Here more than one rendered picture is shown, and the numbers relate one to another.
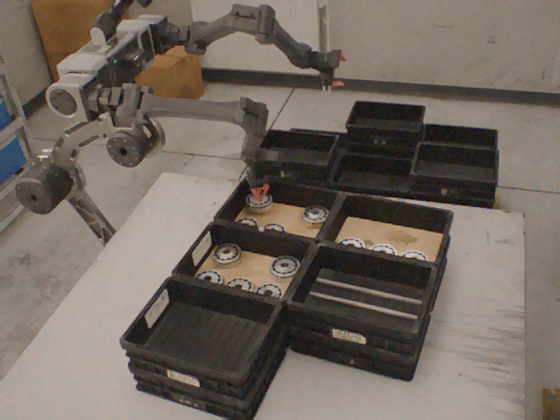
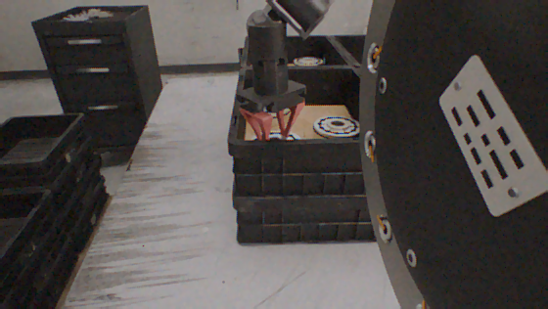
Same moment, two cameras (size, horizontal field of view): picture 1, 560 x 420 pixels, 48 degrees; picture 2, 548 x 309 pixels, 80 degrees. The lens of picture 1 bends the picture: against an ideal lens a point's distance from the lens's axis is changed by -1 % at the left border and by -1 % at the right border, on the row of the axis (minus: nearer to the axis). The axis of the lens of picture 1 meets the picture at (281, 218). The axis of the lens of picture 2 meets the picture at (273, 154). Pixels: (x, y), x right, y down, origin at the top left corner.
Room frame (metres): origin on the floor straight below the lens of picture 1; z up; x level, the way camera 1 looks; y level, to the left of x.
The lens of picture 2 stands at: (2.18, 0.54, 1.17)
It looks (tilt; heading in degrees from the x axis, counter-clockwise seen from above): 31 degrees down; 243
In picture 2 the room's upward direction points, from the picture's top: straight up
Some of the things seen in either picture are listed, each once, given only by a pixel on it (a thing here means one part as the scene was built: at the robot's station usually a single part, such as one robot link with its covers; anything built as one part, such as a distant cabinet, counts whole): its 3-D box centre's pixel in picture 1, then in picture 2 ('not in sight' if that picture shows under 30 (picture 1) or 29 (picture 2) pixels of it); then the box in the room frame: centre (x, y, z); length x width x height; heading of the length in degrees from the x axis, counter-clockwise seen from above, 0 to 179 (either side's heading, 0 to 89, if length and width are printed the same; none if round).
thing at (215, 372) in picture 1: (202, 325); not in sight; (1.28, 0.26, 0.92); 0.40 x 0.30 x 0.02; 65
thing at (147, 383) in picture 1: (209, 360); not in sight; (1.28, 0.26, 0.76); 0.40 x 0.30 x 0.12; 65
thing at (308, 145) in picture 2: (279, 207); (307, 101); (1.83, 0.01, 0.92); 0.40 x 0.30 x 0.02; 65
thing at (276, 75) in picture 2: (256, 171); (270, 78); (1.95, 0.08, 1.00); 0.10 x 0.07 x 0.07; 12
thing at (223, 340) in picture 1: (204, 336); not in sight; (1.28, 0.26, 0.87); 0.40 x 0.30 x 0.11; 65
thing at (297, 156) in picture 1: (297, 181); not in sight; (2.79, -0.10, 0.37); 0.40 x 0.30 x 0.45; 70
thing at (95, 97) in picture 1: (101, 99); not in sight; (1.73, 0.51, 1.45); 0.09 x 0.08 x 0.12; 160
